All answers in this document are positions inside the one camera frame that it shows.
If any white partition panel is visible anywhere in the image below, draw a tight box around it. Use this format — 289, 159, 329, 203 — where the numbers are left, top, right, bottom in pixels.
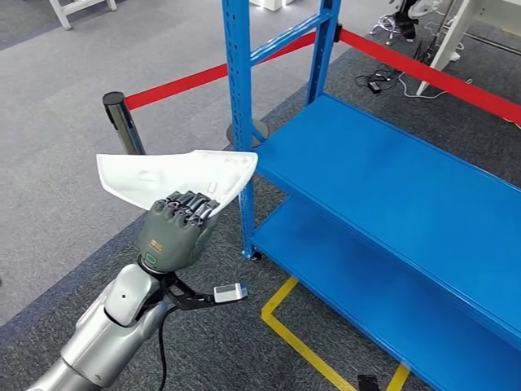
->
415, 0, 482, 97

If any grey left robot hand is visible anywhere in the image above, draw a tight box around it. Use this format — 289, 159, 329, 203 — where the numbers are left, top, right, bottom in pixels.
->
137, 190, 221, 275

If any chrome chair base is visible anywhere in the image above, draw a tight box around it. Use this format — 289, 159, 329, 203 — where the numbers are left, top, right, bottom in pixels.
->
369, 13, 399, 46

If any red barrier belt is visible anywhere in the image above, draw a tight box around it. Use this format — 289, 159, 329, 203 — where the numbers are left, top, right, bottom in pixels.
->
339, 28, 521, 126
123, 31, 317, 112

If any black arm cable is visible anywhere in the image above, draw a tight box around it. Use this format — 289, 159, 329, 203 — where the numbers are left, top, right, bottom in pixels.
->
158, 306, 180, 391

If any white curved plastic part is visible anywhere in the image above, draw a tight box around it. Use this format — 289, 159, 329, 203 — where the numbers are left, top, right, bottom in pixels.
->
96, 149, 259, 218

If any round base pole stand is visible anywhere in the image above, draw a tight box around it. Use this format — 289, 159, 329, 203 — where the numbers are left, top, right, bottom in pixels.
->
226, 119, 270, 149

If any white table frame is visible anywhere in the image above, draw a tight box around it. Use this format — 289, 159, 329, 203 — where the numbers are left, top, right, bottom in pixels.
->
48, 0, 118, 31

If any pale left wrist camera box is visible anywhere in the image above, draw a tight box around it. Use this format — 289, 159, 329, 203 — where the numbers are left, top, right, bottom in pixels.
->
213, 283, 248, 305

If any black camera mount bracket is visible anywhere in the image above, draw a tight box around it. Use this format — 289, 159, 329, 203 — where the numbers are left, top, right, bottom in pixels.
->
164, 272, 221, 311

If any white floor cable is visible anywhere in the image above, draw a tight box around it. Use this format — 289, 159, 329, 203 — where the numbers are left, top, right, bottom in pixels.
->
399, 70, 473, 101

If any black adapter cable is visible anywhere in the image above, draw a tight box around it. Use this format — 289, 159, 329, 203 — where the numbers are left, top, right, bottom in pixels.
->
354, 64, 402, 93

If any blue metal shelf rack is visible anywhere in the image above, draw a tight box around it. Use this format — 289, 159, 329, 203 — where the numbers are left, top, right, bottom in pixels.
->
221, 0, 521, 391

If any black floor equipment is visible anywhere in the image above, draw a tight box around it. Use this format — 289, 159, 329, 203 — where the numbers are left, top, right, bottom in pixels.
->
390, 0, 419, 42

